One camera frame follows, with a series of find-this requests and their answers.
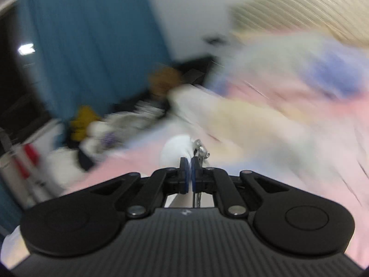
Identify mustard yellow garment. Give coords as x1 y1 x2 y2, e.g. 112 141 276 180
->
70 106 101 142

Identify white pillow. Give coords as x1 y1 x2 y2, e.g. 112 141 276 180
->
37 147 87 191

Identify white chair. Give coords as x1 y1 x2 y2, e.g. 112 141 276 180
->
0 127 38 208

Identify brown paper bag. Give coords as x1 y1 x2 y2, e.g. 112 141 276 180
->
148 66 185 99

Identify blue curtain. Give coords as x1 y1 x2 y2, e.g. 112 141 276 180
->
17 0 170 122

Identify dark window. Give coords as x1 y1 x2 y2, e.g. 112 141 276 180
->
0 6 52 139

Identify black garment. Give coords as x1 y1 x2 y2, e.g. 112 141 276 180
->
76 147 97 171

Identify pastel tie-dye blanket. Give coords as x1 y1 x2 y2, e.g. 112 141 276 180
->
0 32 369 269

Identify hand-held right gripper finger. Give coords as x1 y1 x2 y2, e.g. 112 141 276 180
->
192 156 290 217
92 157 192 218

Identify black chair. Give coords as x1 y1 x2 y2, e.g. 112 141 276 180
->
173 55 222 85

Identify red cloth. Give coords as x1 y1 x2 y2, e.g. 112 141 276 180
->
14 143 39 179

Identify white pants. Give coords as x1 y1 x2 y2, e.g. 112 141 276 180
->
160 134 211 208

